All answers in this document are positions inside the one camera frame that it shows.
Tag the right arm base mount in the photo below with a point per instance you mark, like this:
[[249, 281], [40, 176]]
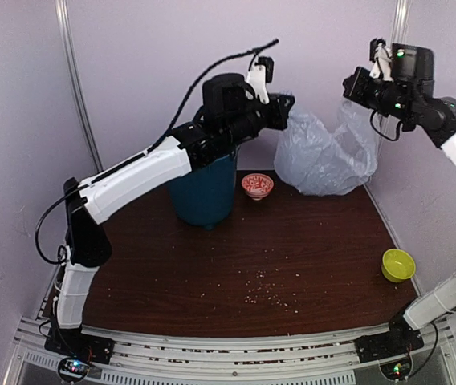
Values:
[[400, 339]]

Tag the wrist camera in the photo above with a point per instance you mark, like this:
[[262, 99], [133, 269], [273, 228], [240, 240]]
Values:
[[227, 94], [403, 63]]

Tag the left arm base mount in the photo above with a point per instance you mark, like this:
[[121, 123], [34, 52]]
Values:
[[80, 352]]

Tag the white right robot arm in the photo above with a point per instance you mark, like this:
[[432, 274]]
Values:
[[415, 186]]

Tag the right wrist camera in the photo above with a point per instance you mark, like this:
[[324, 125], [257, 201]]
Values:
[[403, 63]]

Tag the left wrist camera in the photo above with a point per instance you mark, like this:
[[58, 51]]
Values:
[[227, 94]]

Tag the orange patterned ceramic bowl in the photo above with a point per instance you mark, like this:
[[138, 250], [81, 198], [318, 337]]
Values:
[[257, 186]]

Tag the right aluminium corner post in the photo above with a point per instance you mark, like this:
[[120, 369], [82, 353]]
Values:
[[400, 21]]

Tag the aluminium corner post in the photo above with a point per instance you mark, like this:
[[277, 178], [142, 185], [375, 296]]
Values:
[[62, 15], [400, 21]]

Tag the teal plastic trash bin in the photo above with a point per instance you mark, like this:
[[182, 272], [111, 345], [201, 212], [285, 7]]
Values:
[[206, 197]]

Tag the left aluminium corner post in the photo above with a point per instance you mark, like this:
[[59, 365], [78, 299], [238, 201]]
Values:
[[62, 15]]

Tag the translucent grey plastic bag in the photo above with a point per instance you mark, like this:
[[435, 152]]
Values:
[[319, 160]]

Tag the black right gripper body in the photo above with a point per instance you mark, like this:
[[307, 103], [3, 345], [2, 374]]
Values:
[[390, 99]]

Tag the yellow plastic bowl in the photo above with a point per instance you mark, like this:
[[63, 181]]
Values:
[[397, 266]]

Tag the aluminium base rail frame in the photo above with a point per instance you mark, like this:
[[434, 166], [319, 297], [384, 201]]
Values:
[[323, 358]]

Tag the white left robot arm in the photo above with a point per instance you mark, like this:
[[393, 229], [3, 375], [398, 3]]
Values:
[[90, 202]]

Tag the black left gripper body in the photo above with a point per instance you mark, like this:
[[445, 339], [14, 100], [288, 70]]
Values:
[[245, 126]]

